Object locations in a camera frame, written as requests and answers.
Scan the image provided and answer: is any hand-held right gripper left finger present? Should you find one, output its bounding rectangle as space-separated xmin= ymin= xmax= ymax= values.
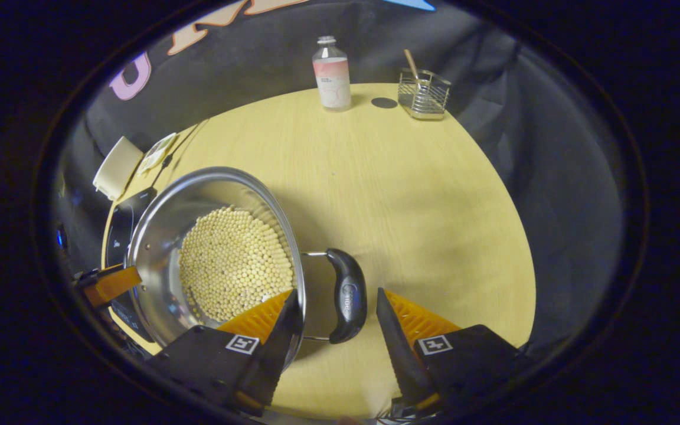
xmin=148 ymin=288 xmax=305 ymax=417

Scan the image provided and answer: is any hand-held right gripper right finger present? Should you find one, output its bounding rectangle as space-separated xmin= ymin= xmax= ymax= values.
xmin=375 ymin=287 xmax=521 ymax=417

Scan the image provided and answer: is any black induction cooktop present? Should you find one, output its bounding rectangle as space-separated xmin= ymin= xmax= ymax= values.
xmin=103 ymin=187 xmax=161 ymax=361

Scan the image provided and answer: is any stainless steel pot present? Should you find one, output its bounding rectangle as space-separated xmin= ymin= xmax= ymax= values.
xmin=125 ymin=166 xmax=369 ymax=370

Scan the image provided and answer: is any pile of soybeans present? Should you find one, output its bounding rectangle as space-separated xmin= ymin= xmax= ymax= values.
xmin=178 ymin=205 xmax=297 ymax=323

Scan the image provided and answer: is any white divided bean dish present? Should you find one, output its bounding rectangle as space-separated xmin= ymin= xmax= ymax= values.
xmin=136 ymin=132 xmax=178 ymax=178

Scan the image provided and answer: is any clear bottle with pink label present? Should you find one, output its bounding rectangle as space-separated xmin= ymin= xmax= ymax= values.
xmin=312 ymin=35 xmax=352 ymax=112

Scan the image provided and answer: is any black power cable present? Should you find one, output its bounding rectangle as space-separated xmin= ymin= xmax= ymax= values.
xmin=160 ymin=118 xmax=211 ymax=172

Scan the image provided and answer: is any metal wire basket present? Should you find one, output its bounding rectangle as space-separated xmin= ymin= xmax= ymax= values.
xmin=398 ymin=68 xmax=452 ymax=121

